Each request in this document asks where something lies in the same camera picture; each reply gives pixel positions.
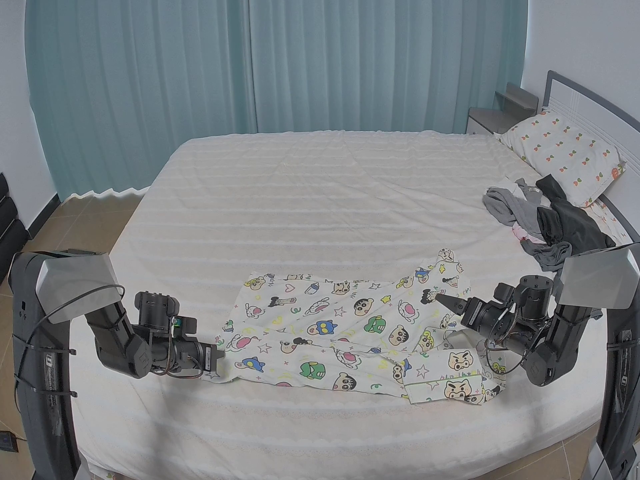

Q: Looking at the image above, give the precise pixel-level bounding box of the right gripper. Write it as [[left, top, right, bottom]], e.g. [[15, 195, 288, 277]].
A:
[[459, 295, 501, 336]]

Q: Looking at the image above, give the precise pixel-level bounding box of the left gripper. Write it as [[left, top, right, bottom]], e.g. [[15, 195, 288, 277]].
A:
[[170, 339, 220, 376]]

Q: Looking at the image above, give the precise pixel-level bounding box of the white printed pyjama top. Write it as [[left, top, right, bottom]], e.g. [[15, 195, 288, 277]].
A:
[[216, 248, 507, 406]]

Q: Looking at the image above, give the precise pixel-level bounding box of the pile of clothes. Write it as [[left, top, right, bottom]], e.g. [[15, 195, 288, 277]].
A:
[[482, 174, 618, 275]]

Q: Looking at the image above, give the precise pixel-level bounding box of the bed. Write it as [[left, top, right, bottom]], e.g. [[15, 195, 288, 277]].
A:
[[72, 70, 640, 480]]

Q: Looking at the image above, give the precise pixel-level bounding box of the cream printed pillow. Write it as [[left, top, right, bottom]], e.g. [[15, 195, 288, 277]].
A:
[[585, 199, 635, 245]]

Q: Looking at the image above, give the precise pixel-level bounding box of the white printed pillow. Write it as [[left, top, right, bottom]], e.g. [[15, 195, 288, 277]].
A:
[[500, 108, 627, 209]]

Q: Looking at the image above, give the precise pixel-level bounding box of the grey bedside table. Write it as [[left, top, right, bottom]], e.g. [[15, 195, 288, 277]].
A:
[[467, 82, 540, 136]]

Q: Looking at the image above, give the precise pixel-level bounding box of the blue-green curtain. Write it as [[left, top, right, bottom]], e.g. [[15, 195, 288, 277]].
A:
[[247, 0, 530, 136], [25, 0, 257, 206]]

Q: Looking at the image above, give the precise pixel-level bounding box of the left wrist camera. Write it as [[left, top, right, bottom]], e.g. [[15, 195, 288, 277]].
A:
[[169, 314, 199, 343]]

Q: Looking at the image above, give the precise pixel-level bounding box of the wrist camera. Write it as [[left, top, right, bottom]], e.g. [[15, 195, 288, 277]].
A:
[[169, 314, 199, 343], [492, 282, 518, 309]]

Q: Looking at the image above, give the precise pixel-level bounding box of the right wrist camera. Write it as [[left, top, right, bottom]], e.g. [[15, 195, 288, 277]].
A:
[[492, 282, 518, 309]]

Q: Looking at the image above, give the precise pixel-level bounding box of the black cable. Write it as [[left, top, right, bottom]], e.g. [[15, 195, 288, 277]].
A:
[[22, 284, 127, 369]]

